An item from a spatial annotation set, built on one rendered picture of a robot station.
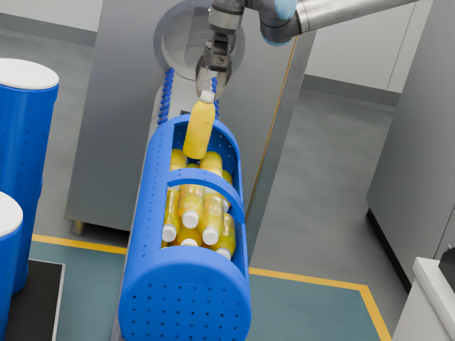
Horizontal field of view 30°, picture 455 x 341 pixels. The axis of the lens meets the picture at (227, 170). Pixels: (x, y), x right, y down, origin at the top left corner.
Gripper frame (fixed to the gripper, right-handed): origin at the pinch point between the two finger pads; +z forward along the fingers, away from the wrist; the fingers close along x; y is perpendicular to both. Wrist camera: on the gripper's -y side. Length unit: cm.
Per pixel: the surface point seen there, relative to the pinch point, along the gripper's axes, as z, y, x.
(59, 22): 121, 439, 97
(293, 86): 13, 65, -34
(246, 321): 21, -76, -13
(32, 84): 30, 57, 57
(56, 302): 119, 58, 36
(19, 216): 29, -37, 42
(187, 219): 17.6, -42.8, 1.1
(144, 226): 16, -54, 11
